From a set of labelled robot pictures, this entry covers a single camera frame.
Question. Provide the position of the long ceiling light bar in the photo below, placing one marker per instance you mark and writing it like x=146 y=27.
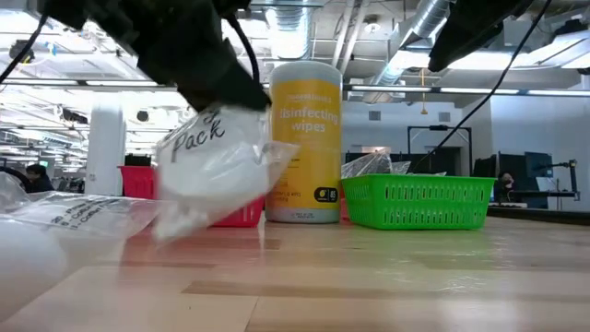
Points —
x=392 y=88
x=46 y=83

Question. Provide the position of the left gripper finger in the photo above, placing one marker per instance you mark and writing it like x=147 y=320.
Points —
x=212 y=78

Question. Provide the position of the bagged black round pad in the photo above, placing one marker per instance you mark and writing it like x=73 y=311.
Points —
x=369 y=165

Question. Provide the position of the black ceiling speaker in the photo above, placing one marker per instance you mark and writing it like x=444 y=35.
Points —
x=143 y=115

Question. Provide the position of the green plastic basket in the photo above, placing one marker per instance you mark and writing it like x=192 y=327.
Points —
x=415 y=203

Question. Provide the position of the clear vanity pack bag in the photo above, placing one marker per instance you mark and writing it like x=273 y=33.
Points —
x=27 y=267
x=216 y=170

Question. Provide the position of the black articulated desk stand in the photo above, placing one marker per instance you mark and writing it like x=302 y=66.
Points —
x=573 y=180

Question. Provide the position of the grey wall vent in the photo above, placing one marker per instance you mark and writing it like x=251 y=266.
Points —
x=444 y=116
x=374 y=115

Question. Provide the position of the round ceiling fixture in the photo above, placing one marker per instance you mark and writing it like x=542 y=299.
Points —
x=372 y=27

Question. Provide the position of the small black box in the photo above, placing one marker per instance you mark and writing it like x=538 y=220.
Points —
x=137 y=160

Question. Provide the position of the small bag of metal pins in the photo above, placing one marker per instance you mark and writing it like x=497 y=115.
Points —
x=431 y=174

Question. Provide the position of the black desk equipment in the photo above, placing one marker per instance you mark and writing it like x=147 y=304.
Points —
x=484 y=170

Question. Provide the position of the black metal stand frame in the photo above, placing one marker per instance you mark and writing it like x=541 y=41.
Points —
x=439 y=127

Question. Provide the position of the silver slanted air duct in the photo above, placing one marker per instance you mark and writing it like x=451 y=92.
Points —
x=421 y=23

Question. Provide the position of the dark desk top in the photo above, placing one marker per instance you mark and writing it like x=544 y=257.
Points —
x=544 y=216

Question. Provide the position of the black desk monitor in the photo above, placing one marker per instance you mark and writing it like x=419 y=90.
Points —
x=539 y=163

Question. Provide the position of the yellow disinfecting wipes canister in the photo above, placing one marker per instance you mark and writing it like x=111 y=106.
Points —
x=309 y=152

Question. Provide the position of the person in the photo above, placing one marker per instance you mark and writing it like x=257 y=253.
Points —
x=39 y=177
x=506 y=184

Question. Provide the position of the silver round air duct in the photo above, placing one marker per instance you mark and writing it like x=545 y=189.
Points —
x=292 y=32

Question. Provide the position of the white building column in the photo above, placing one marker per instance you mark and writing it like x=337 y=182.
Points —
x=106 y=147

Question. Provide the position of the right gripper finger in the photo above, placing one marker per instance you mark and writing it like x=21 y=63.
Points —
x=456 y=41

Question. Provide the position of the bright ceiling light panel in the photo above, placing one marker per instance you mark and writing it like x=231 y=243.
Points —
x=498 y=60

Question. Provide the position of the red plastic basket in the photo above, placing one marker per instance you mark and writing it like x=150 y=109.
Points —
x=343 y=209
x=138 y=182

